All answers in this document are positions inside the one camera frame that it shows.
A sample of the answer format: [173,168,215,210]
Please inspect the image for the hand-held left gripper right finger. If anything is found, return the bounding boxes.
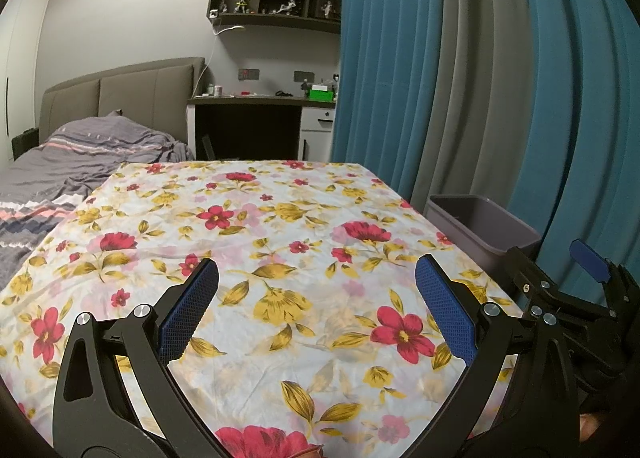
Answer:
[405,254,583,458]

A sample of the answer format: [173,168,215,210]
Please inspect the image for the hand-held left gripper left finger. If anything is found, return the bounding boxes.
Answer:
[52,258,223,458]

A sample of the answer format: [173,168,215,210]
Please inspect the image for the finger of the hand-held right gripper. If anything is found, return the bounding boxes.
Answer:
[571,239,640,311]
[505,248,626,333]

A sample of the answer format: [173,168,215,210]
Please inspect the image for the grey plastic bin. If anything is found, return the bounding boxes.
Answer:
[427,194,542,283]

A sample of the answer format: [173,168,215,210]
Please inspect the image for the person's right hand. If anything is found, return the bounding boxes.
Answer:
[579,413,608,442]

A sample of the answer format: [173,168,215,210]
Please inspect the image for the floral tablecloth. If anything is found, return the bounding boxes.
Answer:
[0,160,526,458]

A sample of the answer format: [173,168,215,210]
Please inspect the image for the grey striped duvet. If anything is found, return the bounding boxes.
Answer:
[0,110,196,289]

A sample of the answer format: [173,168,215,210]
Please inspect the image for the dark wooden desk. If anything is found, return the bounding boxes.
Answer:
[187,95,337,161]

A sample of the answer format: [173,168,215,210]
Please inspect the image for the white drawer cabinet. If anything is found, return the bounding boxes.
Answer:
[300,106,336,161]

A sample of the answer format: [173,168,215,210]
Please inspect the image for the grey padded headboard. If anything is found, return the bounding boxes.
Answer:
[40,56,207,143]

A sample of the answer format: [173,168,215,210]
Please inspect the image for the black nightstand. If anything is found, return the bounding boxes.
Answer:
[11,128,40,161]

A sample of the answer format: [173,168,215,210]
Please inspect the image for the blue grey curtain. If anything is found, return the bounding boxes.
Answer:
[330,0,640,299]

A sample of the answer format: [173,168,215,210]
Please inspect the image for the white wardrobe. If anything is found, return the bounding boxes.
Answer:
[0,8,16,173]

